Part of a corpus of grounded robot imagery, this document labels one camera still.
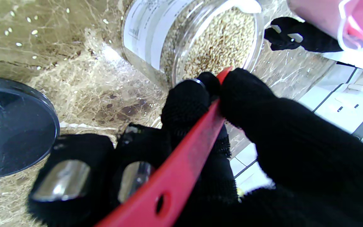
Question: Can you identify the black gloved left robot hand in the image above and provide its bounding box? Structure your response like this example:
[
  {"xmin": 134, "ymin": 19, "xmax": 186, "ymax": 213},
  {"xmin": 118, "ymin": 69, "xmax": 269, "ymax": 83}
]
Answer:
[{"xmin": 264, "ymin": 17, "xmax": 343, "ymax": 53}]

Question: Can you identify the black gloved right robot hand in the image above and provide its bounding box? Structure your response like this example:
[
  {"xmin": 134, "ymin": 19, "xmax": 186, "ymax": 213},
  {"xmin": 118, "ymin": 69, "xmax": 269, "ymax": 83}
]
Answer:
[{"xmin": 27, "ymin": 68, "xmax": 363, "ymax": 227}]

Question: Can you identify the pink plastic measuring cup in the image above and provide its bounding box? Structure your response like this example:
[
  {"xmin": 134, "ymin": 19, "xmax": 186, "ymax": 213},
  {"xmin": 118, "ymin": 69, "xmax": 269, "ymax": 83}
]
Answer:
[{"xmin": 287, "ymin": 0, "xmax": 363, "ymax": 51}]

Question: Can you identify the clear grain jar with label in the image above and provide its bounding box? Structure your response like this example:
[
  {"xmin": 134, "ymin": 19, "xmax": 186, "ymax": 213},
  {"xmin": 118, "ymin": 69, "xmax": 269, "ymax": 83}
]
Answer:
[{"xmin": 121, "ymin": 0, "xmax": 265, "ymax": 89}]

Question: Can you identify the red plastic scoop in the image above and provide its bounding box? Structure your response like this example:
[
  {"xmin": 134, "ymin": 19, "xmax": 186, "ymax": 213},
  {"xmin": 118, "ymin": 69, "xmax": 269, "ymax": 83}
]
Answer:
[{"xmin": 95, "ymin": 66, "xmax": 234, "ymax": 227}]

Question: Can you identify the black round jar lid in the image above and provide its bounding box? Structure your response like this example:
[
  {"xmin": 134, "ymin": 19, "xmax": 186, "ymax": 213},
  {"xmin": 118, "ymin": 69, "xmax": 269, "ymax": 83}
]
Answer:
[{"xmin": 0, "ymin": 77, "xmax": 60, "ymax": 179}]

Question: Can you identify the short white bottle black cap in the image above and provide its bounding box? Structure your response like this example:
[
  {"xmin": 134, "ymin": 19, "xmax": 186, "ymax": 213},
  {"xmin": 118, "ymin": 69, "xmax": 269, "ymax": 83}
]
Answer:
[{"xmin": 322, "ymin": 101, "xmax": 355, "ymax": 126}]

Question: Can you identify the tall white bottle black cap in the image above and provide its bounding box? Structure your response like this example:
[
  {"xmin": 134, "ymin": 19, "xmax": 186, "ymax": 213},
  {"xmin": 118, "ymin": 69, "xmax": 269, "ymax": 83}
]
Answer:
[{"xmin": 342, "ymin": 91, "xmax": 363, "ymax": 126}]

